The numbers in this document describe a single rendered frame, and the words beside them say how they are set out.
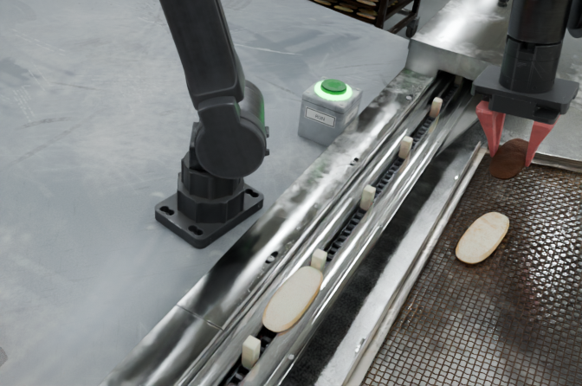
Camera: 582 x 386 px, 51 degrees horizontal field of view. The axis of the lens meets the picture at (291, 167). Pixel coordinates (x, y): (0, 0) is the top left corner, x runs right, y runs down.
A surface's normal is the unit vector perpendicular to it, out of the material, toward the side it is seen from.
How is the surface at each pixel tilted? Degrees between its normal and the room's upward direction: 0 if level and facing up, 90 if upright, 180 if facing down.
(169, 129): 0
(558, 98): 8
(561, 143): 0
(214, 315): 0
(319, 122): 90
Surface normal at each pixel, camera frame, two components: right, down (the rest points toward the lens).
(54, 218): 0.10, -0.80
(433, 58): -0.48, 0.48
